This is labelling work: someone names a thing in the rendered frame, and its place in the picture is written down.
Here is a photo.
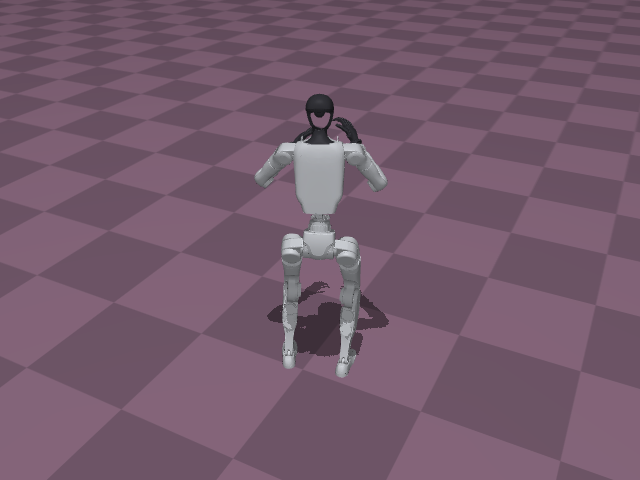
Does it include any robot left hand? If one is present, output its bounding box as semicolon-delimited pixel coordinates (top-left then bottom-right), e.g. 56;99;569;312
290;127;319;143

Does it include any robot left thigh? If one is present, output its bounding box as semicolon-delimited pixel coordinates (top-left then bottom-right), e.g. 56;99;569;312
281;233;303;301

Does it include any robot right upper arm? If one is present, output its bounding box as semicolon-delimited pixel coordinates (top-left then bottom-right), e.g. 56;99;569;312
343;143;388;192

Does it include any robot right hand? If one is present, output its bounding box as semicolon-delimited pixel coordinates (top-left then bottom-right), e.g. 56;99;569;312
332;117;362;144

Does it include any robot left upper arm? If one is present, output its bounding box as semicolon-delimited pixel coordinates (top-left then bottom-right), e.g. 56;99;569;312
254;142;296;188

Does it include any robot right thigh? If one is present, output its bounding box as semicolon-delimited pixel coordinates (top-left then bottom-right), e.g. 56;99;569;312
334;236;361;307

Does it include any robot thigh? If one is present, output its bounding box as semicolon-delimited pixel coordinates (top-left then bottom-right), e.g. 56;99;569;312
334;236;361;307
281;233;303;301

